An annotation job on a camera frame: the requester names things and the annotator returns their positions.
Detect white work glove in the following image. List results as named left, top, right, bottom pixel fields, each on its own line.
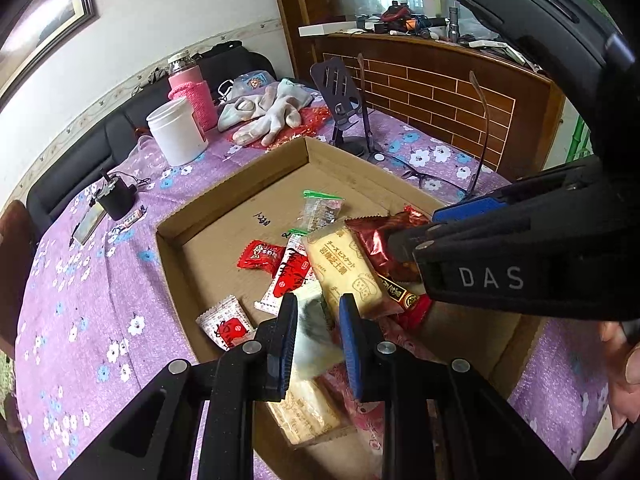
left=232, top=79, right=313, bottom=146
left=217, top=95, right=268, bottom=133

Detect small striped candy roll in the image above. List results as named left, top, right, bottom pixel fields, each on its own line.
left=111, top=206, right=147, bottom=233

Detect clear green-topped snack packet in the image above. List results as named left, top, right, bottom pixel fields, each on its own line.
left=300, top=190, right=346, bottom=233

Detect shallow cardboard box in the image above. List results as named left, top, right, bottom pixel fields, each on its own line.
left=156, top=136, right=551, bottom=480

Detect person's right hand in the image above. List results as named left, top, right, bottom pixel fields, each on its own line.
left=597, top=320, right=640, bottom=428

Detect small white red-label packet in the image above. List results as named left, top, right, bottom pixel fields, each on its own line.
left=196, top=295, right=256, bottom=351

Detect plastic bag with blue print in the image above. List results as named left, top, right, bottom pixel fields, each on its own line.
left=217, top=71, right=278, bottom=106

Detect black and gold snack packet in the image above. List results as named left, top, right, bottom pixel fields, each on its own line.
left=375, top=275, right=423, bottom=312

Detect clear plastic bag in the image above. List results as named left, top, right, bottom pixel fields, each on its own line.
left=122, top=135, right=156, bottom=171

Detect small bright red packet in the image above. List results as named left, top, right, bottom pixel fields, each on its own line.
left=237, top=240, right=287, bottom=276

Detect red glittery envelope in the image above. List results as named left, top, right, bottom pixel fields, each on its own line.
left=250, top=107, right=331, bottom=148

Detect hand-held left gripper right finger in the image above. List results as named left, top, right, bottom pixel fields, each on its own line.
left=339, top=294, right=573, bottom=480

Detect purple floral tablecloth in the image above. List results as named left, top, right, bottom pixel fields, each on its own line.
left=15, top=85, right=611, bottom=480

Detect pink knit-sleeved bottle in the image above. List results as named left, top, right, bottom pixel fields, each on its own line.
left=166, top=51, right=216, bottom=133

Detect thin-framed eyeglasses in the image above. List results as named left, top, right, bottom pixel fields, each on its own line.
left=357, top=52, right=493, bottom=201

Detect red-brown armchair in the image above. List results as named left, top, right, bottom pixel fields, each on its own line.
left=0, top=200, right=41, bottom=356

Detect dark red foil snack packet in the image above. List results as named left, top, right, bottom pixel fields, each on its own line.
left=345, top=205, right=433, bottom=283

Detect framed wall painting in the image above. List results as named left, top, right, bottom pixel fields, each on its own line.
left=0, top=0, right=98, bottom=106

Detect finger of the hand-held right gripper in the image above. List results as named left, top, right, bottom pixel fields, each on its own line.
left=389, top=200, right=606, bottom=264
left=432, top=156, right=607, bottom=225

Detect long white red-print packet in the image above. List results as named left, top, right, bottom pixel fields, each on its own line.
left=255, top=230, right=321, bottom=316

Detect dark purple phone stand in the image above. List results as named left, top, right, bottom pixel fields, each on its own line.
left=310, top=56, right=383, bottom=157

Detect golden beige biscuit packet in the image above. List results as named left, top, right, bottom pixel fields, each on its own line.
left=302, top=217, right=406, bottom=321
left=265, top=380, right=351, bottom=447

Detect white plastic cup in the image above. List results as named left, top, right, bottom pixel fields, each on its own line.
left=146, top=97, right=210, bottom=167

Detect beige snack packet green print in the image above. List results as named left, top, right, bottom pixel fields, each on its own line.
left=292, top=282, right=351, bottom=383

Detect wooden brick-pattern partition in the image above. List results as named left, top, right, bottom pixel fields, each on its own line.
left=267, top=0, right=566, bottom=181

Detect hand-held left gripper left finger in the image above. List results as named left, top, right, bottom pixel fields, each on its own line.
left=60, top=292, right=299, bottom=480

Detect white flat box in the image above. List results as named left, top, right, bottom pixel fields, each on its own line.
left=299, top=21, right=362, bottom=37

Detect black charger adapter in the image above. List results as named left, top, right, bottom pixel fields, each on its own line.
left=97, top=170, right=137, bottom=221

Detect pink snack packet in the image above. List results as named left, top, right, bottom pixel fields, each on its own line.
left=320, top=365, right=388, bottom=466
left=377, top=317, right=418, bottom=361

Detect green pipe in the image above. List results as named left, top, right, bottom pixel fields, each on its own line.
left=570, top=115, right=593, bottom=161

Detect pile of assorted tools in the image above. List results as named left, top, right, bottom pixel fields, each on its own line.
left=357, top=2, right=451, bottom=36

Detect black sofa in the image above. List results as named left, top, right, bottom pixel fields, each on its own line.
left=25, top=40, right=273, bottom=221

